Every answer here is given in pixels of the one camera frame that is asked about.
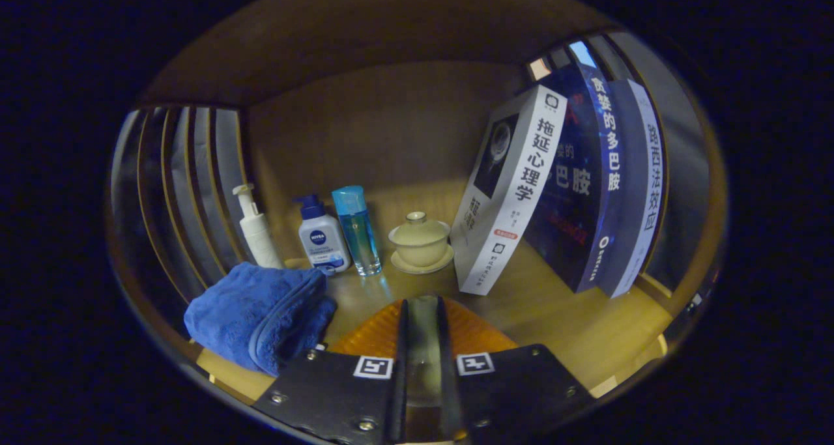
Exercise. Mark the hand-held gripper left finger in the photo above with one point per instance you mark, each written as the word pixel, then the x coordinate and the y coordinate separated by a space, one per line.
pixel 339 393

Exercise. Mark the dark blue book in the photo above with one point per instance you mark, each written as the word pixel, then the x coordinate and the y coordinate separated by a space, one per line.
pixel 573 191

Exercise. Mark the pale green brush white base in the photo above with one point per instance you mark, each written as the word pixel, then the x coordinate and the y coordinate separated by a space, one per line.
pixel 423 341

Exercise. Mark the beige lidded tea cup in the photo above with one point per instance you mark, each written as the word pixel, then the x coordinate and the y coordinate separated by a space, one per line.
pixel 420 243

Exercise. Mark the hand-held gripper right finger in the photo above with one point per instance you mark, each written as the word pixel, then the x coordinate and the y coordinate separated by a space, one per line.
pixel 515 393

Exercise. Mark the pale blue book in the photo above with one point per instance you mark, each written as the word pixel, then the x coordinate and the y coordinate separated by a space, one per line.
pixel 642 191

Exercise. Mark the blue folded towel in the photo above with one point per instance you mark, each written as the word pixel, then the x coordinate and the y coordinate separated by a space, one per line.
pixel 254 315

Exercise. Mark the white bottle with blue cap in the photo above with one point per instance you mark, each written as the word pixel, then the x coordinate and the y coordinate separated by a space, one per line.
pixel 320 243

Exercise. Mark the white pump bottle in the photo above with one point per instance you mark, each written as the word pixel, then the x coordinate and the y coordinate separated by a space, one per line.
pixel 260 240

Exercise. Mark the wooden countertop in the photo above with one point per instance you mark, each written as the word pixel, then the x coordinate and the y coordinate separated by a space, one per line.
pixel 554 315

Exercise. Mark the clear blue bottle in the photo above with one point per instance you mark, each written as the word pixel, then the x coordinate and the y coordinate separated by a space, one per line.
pixel 357 236

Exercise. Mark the white book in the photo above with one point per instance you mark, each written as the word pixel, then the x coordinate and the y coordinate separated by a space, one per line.
pixel 515 191

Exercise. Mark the wooden cabinet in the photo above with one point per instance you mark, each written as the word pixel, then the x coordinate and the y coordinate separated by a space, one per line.
pixel 391 126

